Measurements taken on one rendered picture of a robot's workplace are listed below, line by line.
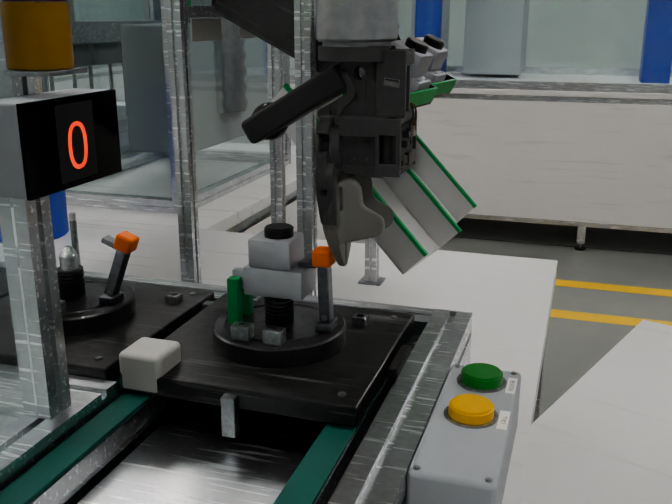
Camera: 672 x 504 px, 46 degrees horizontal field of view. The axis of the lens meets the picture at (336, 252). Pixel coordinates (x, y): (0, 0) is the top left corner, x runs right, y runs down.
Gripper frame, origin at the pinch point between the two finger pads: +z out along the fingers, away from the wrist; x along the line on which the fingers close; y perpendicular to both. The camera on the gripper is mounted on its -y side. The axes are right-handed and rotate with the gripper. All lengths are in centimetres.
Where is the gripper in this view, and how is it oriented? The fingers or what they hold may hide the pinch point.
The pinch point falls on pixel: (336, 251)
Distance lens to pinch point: 78.8
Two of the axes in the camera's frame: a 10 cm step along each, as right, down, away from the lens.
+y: 9.5, 0.8, -2.9
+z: 0.0, 9.6, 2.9
